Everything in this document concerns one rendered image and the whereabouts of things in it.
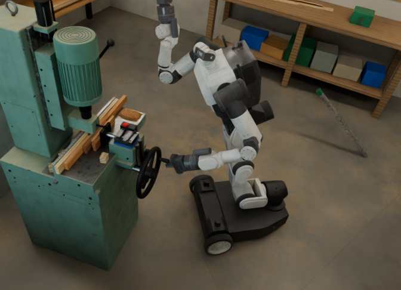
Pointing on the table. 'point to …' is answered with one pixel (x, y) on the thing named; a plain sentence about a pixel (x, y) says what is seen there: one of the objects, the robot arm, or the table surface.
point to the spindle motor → (79, 65)
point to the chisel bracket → (88, 125)
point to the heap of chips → (130, 114)
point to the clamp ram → (106, 133)
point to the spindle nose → (86, 112)
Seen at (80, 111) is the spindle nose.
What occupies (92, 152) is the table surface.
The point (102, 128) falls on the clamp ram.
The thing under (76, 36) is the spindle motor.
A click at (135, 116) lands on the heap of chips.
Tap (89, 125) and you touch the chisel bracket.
